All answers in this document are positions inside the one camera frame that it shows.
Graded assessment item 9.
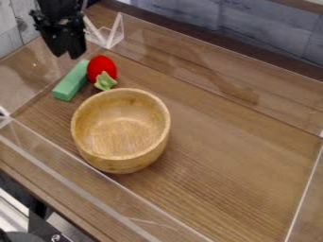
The black metal bracket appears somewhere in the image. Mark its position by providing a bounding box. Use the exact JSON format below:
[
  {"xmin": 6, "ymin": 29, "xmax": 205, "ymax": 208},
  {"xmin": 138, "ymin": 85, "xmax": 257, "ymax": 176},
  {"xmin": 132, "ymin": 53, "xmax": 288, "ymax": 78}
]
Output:
[{"xmin": 28, "ymin": 211, "xmax": 73, "ymax": 242}]

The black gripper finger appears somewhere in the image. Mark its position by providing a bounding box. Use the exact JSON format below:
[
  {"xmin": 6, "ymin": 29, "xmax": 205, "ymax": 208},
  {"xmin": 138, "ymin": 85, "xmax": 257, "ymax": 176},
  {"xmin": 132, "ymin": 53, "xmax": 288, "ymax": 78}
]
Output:
[
  {"xmin": 66, "ymin": 30, "xmax": 86, "ymax": 60},
  {"xmin": 40, "ymin": 28, "xmax": 65, "ymax": 57}
]

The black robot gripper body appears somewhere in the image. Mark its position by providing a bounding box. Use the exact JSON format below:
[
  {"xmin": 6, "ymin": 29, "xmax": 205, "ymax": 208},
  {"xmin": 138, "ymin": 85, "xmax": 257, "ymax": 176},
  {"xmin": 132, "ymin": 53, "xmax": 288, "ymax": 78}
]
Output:
[{"xmin": 29, "ymin": 9, "xmax": 84, "ymax": 31}]

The clear acrylic tray enclosure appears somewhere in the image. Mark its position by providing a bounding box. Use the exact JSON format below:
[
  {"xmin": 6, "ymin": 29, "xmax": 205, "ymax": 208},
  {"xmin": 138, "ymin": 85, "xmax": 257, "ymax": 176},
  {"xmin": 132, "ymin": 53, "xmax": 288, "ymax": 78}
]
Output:
[{"xmin": 0, "ymin": 10, "xmax": 323, "ymax": 242}]

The light wooden bowl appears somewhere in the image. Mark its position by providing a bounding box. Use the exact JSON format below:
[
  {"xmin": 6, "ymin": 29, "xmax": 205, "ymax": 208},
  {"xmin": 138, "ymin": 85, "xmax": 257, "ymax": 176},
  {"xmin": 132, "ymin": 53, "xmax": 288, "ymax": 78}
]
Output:
[{"xmin": 70, "ymin": 88, "xmax": 170, "ymax": 174}]

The green mat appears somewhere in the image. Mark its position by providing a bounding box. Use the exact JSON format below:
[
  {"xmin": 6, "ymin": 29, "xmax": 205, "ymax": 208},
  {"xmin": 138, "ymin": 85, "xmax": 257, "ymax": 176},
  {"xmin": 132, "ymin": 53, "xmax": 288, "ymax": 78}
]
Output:
[{"xmin": 52, "ymin": 59, "xmax": 89, "ymax": 101}]

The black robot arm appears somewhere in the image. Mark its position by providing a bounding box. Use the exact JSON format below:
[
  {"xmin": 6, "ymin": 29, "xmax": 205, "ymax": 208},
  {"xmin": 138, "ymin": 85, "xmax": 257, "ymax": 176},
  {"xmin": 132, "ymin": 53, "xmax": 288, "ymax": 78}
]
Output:
[{"xmin": 29, "ymin": 0, "xmax": 86, "ymax": 60}]

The red plush fruit green stem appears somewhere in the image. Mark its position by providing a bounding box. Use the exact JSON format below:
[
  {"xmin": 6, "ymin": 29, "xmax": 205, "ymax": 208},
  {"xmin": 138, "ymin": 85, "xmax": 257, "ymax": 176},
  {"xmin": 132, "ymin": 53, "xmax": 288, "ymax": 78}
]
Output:
[{"xmin": 86, "ymin": 55, "xmax": 117, "ymax": 91}]

